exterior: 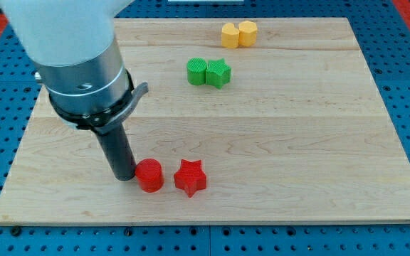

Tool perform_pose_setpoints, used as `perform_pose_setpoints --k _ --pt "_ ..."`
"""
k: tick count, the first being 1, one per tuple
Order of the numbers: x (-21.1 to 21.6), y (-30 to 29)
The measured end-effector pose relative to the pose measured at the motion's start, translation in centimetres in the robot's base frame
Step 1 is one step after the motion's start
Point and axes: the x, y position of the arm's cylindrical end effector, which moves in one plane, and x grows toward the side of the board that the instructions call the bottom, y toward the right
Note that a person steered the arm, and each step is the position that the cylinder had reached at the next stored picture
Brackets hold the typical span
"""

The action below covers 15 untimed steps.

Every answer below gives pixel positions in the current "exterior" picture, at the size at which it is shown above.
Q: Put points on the yellow heart block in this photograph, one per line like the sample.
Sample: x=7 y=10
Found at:
x=229 y=36

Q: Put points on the wooden board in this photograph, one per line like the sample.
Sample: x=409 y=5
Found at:
x=299 y=136

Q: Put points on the red cylinder block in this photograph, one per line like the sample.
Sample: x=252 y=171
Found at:
x=149 y=175

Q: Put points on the green cylinder block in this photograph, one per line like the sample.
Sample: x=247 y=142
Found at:
x=196 y=71

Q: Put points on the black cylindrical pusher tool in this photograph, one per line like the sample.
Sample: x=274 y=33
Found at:
x=118 y=152

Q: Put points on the red star block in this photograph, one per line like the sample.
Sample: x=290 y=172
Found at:
x=190 y=177

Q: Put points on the yellow hexagon block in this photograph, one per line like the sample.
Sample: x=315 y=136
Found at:
x=248 y=33

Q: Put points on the green star block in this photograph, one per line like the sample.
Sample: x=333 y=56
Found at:
x=218 y=73

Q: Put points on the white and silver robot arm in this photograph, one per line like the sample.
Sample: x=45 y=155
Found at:
x=72 y=45

